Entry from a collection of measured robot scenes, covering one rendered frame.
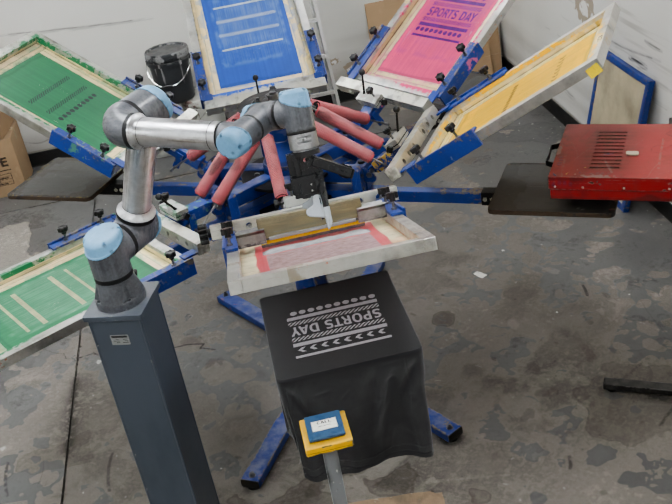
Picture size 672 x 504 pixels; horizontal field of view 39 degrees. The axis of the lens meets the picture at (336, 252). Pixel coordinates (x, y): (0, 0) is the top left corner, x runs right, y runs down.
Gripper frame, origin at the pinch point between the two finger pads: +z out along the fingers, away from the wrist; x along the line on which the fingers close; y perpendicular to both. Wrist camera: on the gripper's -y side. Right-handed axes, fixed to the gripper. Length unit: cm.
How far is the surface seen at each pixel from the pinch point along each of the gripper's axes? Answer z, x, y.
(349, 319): 41, -50, -4
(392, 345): 47, -32, -14
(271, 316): 38, -61, 20
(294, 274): 13.9, -12.0, 10.9
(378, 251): 12.7, -12.0, -12.9
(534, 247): 83, -240, -125
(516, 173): 20, -121, -86
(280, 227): 11, -72, 10
